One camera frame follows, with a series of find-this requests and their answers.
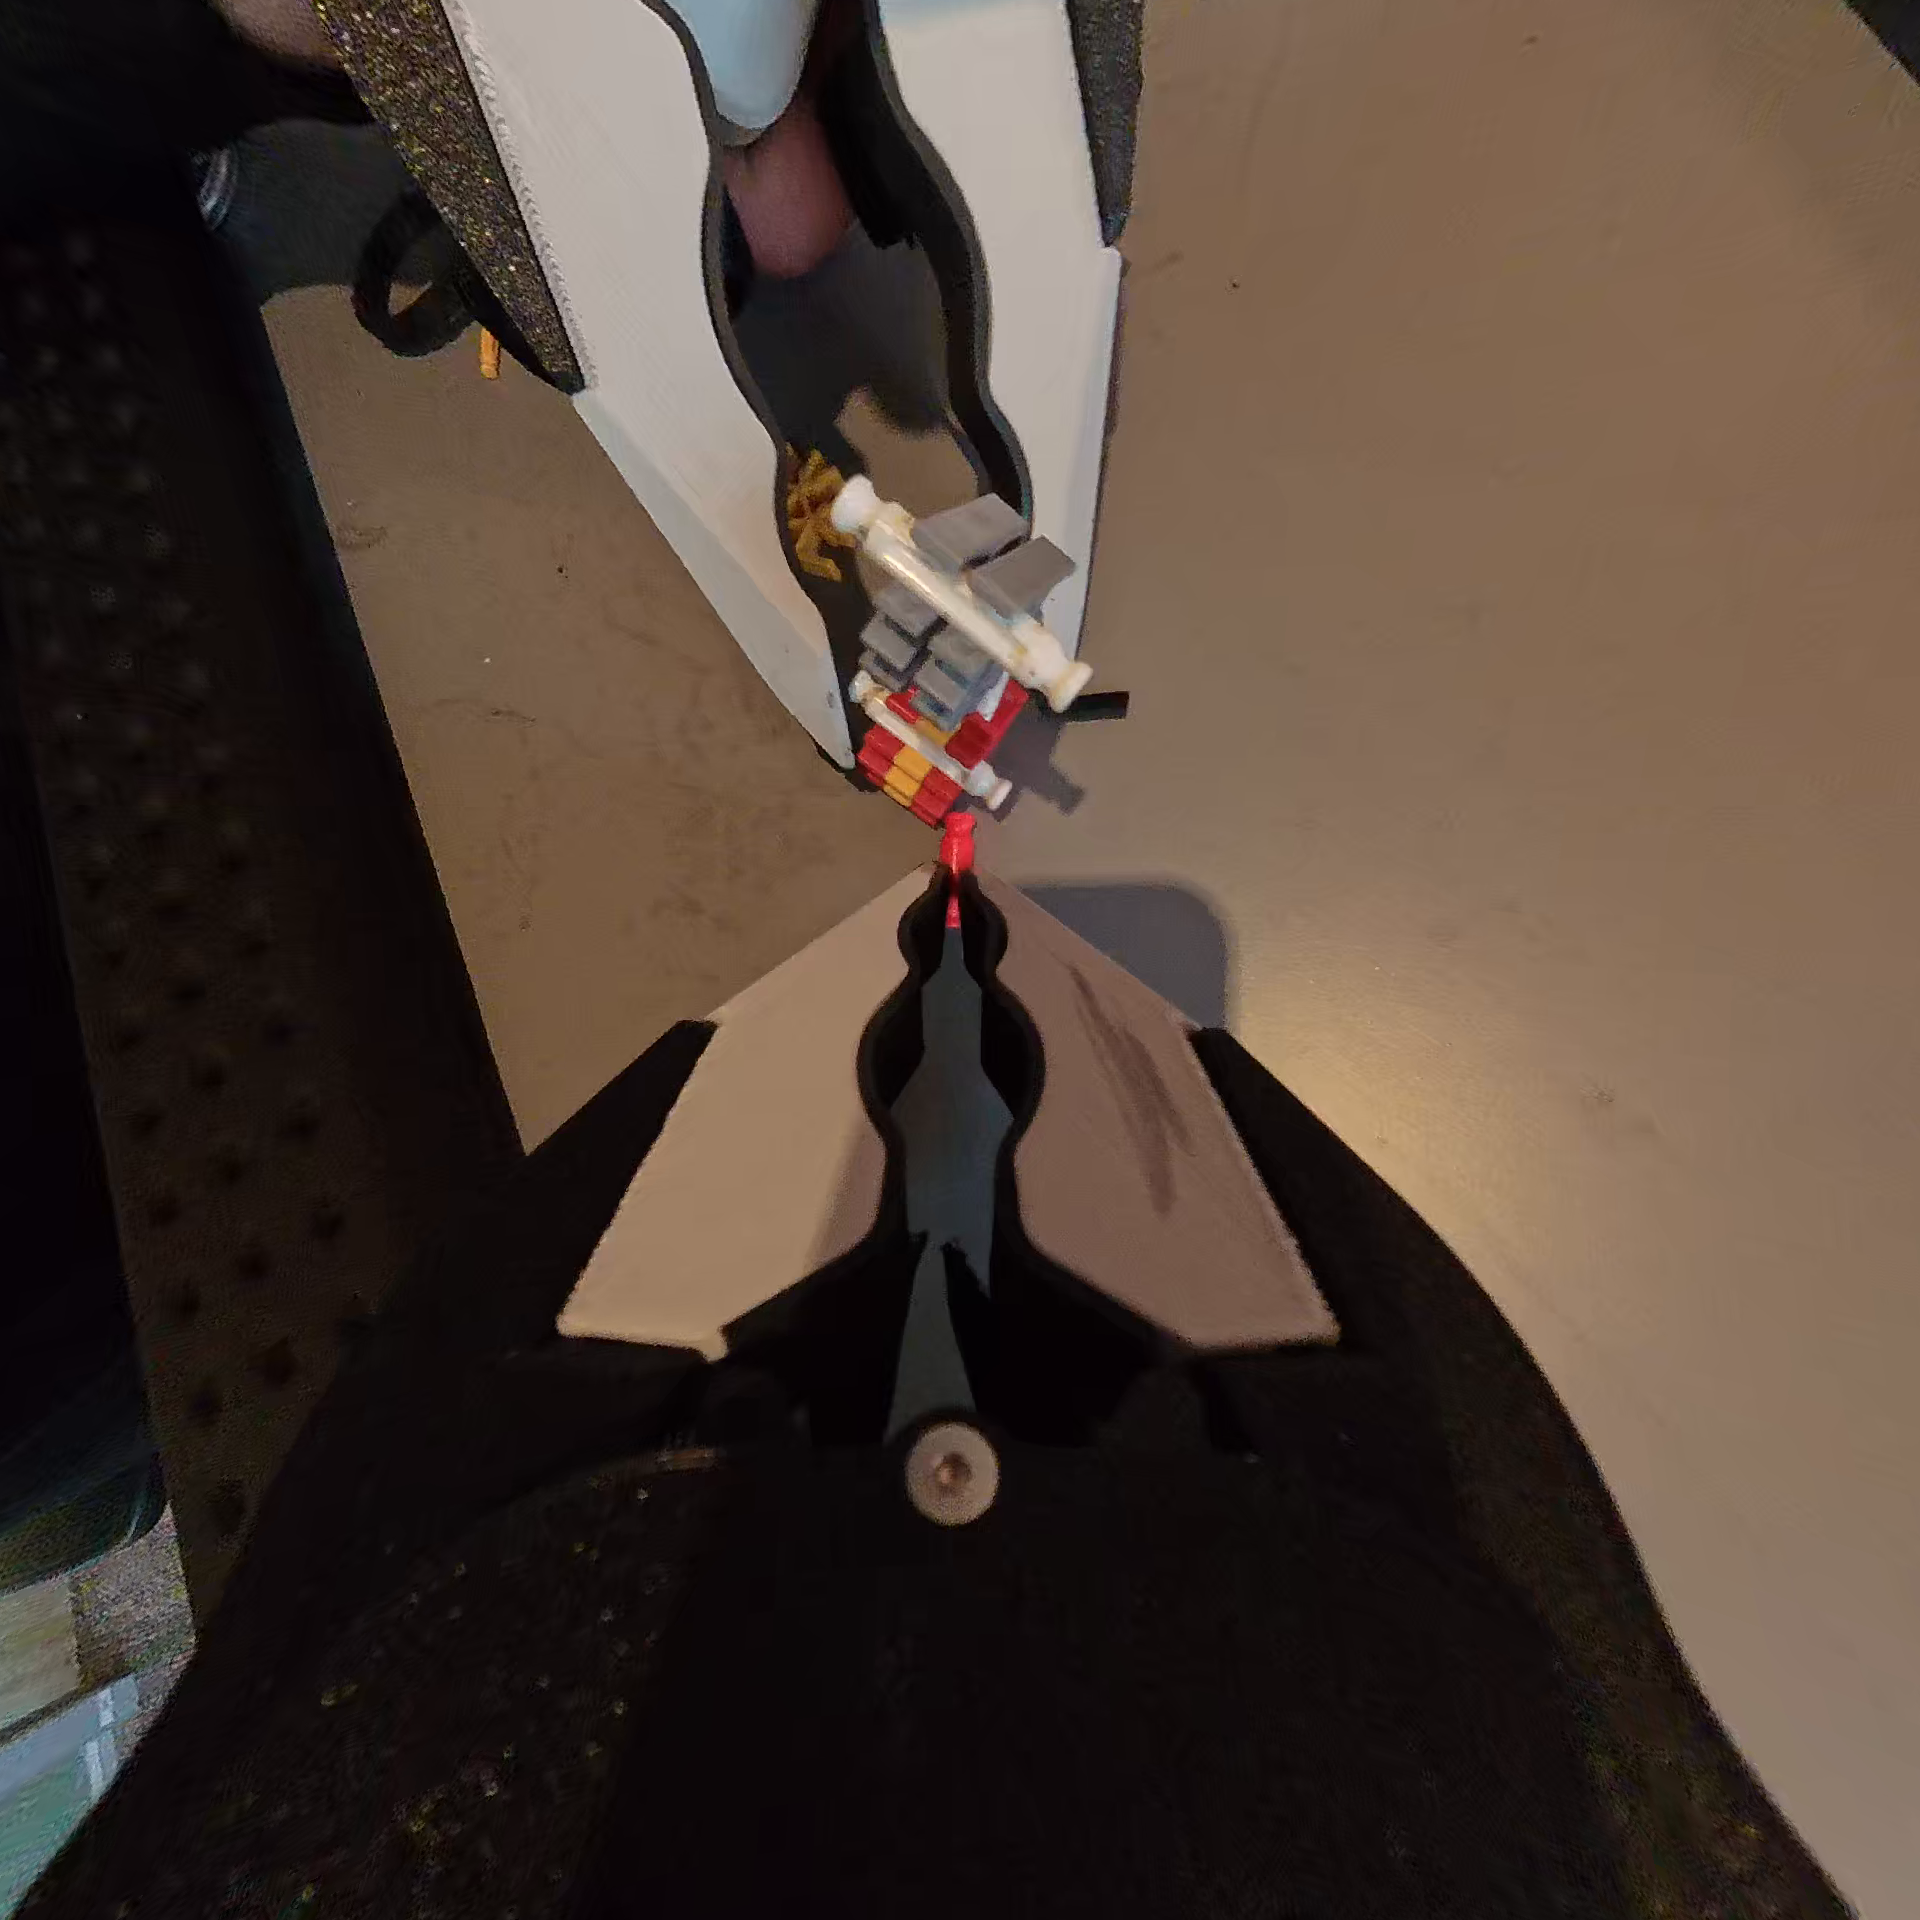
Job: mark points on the person's left hand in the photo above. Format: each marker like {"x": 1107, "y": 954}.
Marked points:
{"x": 796, "y": 195}

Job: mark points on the black perforated pad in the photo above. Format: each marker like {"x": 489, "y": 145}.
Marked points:
{"x": 182, "y": 898}

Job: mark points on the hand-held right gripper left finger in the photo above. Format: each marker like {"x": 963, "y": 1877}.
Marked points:
{"x": 752, "y": 1171}

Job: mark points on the small toy building assembly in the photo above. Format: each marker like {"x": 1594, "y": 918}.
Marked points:
{"x": 962, "y": 599}

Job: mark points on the short red rod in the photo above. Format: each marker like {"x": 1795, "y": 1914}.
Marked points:
{"x": 957, "y": 854}

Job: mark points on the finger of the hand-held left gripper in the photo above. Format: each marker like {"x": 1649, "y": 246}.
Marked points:
{"x": 1034, "y": 298}
{"x": 644, "y": 375}

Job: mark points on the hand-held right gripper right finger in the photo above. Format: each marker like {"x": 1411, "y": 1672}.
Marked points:
{"x": 1157, "y": 1171}

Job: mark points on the yellow fan connector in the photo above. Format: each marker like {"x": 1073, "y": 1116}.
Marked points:
{"x": 820, "y": 523}

